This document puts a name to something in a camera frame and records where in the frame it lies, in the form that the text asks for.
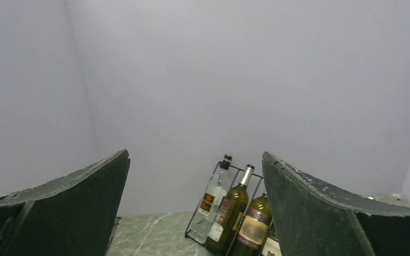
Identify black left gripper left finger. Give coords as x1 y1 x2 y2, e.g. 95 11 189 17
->
0 149 130 255

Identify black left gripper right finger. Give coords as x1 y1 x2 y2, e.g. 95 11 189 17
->
262 152 410 255

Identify dark wine bottle cream label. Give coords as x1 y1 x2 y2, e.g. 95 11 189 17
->
204 164 255 255

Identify green wine bottle grey capsule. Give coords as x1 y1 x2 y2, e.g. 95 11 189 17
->
229 190 272 256

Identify dark wine bottle black top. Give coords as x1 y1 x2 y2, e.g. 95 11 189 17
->
259 225 282 256

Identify black wire wine rack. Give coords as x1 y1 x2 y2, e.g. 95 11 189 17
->
184 159 263 255

